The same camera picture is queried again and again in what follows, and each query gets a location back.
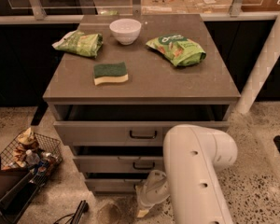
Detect green chip bag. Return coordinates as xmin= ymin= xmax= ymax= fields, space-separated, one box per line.
xmin=146 ymin=34 xmax=206 ymax=67
xmin=52 ymin=30 xmax=103 ymax=58

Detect crumpled tan snack bag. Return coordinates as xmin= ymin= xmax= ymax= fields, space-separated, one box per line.
xmin=12 ymin=128 xmax=39 ymax=167

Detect white ceramic bowl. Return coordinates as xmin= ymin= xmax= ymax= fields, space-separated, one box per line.
xmin=109 ymin=19 xmax=142 ymax=45

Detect black wire basket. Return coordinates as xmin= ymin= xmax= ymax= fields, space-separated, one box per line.
xmin=1 ymin=128 xmax=62 ymax=185

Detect clear plastic water bottle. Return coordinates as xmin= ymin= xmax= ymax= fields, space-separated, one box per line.
xmin=25 ymin=149 xmax=40 ymax=166

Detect dark brown bin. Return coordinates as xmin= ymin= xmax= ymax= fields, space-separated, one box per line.
xmin=0 ymin=156 xmax=36 ymax=224

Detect white diagonal post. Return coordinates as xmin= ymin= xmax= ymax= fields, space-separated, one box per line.
xmin=236 ymin=12 xmax=280 ymax=114

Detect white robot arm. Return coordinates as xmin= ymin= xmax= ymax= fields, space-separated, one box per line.
xmin=136 ymin=124 xmax=237 ymax=224

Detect left green chip bag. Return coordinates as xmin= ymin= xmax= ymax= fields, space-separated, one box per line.
xmin=52 ymin=30 xmax=103 ymax=58

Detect right green chip bag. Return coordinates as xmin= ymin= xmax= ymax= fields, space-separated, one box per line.
xmin=146 ymin=34 xmax=206 ymax=67

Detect grey drawer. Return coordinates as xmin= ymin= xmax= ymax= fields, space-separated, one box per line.
xmin=74 ymin=147 xmax=163 ymax=174
xmin=85 ymin=173 xmax=148 ymax=193
xmin=54 ymin=105 xmax=229 ymax=147

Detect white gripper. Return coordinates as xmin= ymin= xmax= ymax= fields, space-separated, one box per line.
xmin=135 ymin=170 xmax=170 ymax=218

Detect grey drawer cabinet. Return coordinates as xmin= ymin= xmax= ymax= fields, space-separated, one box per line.
xmin=42 ymin=13 xmax=242 ymax=195

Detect green yellow sponge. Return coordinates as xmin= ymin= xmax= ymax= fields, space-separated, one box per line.
xmin=93 ymin=62 xmax=129 ymax=85

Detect left cardboard box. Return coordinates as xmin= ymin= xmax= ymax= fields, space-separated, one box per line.
xmin=141 ymin=0 xmax=188 ymax=14

